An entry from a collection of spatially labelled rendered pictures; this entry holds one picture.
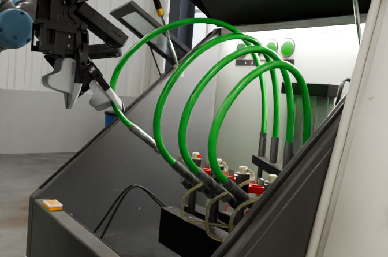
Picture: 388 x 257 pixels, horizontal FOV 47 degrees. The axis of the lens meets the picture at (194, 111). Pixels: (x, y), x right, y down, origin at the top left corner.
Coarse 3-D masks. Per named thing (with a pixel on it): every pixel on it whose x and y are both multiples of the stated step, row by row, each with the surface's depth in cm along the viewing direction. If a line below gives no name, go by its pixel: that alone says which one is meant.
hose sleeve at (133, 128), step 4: (132, 124) 104; (128, 128) 105; (132, 128) 104; (136, 128) 104; (132, 132) 104; (136, 132) 104; (140, 132) 104; (144, 132) 105; (140, 136) 104; (144, 136) 104; (148, 136) 105; (144, 140) 105; (148, 140) 105; (152, 140) 105; (148, 144) 105; (152, 144) 105
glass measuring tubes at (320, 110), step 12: (312, 84) 104; (324, 84) 102; (300, 96) 108; (312, 96) 106; (324, 96) 102; (336, 96) 103; (300, 108) 108; (312, 108) 106; (324, 108) 103; (300, 120) 109; (312, 120) 106; (300, 132) 109; (312, 132) 106; (300, 144) 109
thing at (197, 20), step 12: (168, 24) 104; (180, 24) 105; (216, 24) 107; (228, 24) 107; (144, 36) 103; (132, 48) 103; (120, 60) 103; (264, 84) 110; (264, 96) 110; (264, 108) 110; (264, 120) 111; (264, 132) 111
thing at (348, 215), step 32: (384, 0) 72; (384, 32) 70; (384, 64) 68; (352, 96) 72; (384, 96) 67; (352, 128) 70; (384, 128) 65; (352, 160) 68; (384, 160) 64; (352, 192) 67; (384, 192) 63; (320, 224) 70; (352, 224) 65; (384, 224) 62; (320, 256) 68; (352, 256) 64; (384, 256) 60
